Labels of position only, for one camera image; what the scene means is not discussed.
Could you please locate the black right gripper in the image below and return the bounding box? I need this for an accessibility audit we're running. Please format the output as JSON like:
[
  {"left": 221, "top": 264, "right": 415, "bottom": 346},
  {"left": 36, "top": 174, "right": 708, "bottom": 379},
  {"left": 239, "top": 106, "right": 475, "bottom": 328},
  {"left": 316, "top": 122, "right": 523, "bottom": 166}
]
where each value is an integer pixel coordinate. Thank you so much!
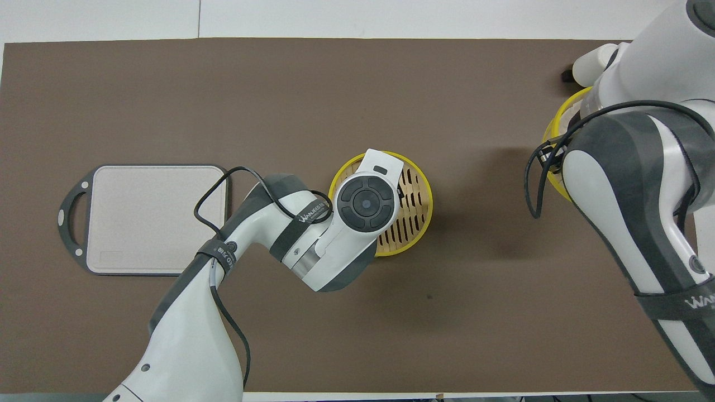
[{"left": 539, "top": 140, "right": 568, "bottom": 168}]

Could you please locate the yellow bamboo steamer base tier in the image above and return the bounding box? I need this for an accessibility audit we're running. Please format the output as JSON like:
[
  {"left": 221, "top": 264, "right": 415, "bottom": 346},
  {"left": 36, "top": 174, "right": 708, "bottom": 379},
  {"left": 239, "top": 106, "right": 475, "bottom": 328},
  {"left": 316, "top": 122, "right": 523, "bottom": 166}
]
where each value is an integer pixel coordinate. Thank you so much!
[{"left": 328, "top": 151, "right": 433, "bottom": 257}]

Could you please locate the brown table mat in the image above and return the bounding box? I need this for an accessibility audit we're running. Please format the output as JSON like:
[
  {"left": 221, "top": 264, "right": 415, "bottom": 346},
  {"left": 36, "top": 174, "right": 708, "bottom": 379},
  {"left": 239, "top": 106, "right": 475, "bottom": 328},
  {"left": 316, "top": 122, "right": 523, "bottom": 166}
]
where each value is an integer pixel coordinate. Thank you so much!
[{"left": 0, "top": 37, "right": 699, "bottom": 394}]

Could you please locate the yellow bamboo steamer basket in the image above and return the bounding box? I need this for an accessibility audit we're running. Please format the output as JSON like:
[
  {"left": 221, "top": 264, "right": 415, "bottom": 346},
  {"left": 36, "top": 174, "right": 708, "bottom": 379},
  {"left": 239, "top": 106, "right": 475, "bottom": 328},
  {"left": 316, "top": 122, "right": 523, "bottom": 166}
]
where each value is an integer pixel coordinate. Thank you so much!
[{"left": 542, "top": 87, "right": 594, "bottom": 202}]

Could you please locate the grey cutting board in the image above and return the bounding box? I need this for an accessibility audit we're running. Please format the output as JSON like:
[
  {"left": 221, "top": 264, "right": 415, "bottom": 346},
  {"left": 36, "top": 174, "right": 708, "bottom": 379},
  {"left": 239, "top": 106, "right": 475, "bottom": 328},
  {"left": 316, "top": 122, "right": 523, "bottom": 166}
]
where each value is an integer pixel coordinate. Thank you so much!
[{"left": 58, "top": 164, "right": 230, "bottom": 277}]

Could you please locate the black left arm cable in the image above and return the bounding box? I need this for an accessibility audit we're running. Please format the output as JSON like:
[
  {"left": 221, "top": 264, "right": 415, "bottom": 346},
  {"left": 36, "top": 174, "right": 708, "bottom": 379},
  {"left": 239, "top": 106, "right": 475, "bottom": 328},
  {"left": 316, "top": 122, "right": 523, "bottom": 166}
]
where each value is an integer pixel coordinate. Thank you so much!
[{"left": 193, "top": 166, "right": 333, "bottom": 391}]

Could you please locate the white plastic cup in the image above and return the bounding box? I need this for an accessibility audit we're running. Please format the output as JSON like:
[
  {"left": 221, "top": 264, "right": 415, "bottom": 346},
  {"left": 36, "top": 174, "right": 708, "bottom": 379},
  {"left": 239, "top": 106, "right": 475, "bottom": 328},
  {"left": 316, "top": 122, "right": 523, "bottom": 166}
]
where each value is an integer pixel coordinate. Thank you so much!
[{"left": 572, "top": 44, "right": 621, "bottom": 88}]

